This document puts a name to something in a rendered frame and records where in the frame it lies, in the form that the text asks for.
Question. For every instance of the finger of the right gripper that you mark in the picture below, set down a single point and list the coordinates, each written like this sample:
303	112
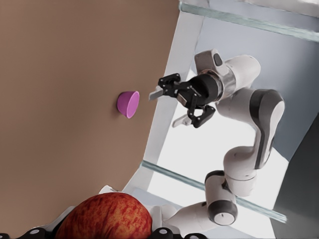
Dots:
169	84
199	118

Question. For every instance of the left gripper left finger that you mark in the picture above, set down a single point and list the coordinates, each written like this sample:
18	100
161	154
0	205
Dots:
37	232

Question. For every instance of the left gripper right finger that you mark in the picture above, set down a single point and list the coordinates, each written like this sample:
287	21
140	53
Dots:
162	232

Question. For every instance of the red apple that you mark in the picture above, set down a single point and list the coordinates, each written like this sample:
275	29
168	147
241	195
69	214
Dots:
104	216

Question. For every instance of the pink bowl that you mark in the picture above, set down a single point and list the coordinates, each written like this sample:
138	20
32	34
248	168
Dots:
127	104

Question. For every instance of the white frame beam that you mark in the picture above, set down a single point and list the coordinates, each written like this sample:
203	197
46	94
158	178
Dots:
174	74

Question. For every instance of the silver frame post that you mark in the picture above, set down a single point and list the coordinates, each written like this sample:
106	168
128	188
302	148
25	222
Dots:
189	183
249	21

